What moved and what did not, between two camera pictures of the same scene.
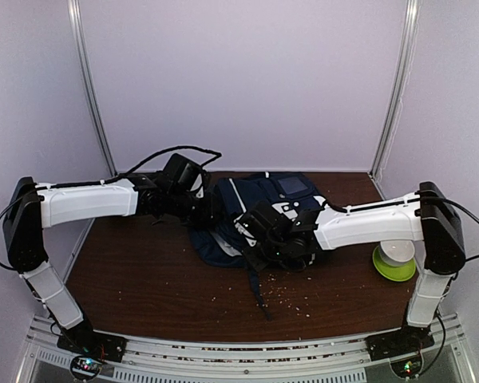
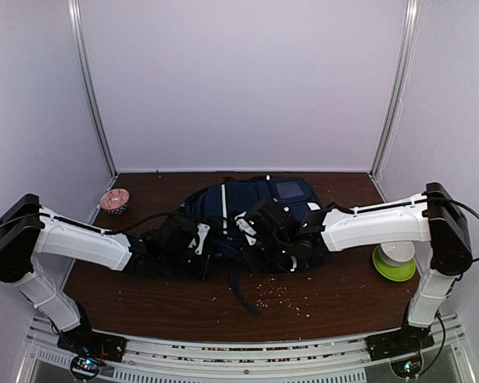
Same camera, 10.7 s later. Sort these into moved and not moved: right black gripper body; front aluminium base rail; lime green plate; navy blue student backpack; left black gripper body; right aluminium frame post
Moved: left black gripper body; navy blue student backpack
Not moved: right aluminium frame post; lime green plate; right black gripper body; front aluminium base rail
